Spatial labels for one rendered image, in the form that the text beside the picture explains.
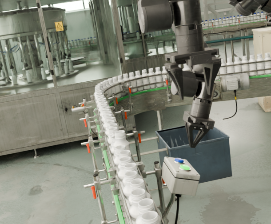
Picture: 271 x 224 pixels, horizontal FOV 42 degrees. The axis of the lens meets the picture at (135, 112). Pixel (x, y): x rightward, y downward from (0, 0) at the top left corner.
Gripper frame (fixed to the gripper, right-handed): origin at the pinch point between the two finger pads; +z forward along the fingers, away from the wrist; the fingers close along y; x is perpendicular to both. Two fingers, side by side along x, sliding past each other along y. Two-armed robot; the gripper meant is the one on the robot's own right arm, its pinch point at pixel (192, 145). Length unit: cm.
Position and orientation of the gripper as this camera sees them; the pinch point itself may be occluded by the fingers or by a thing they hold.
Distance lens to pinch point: 108.5
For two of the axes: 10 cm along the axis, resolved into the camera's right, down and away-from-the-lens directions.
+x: 9.7, 1.5, 2.0
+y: 1.6, 2.1, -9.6
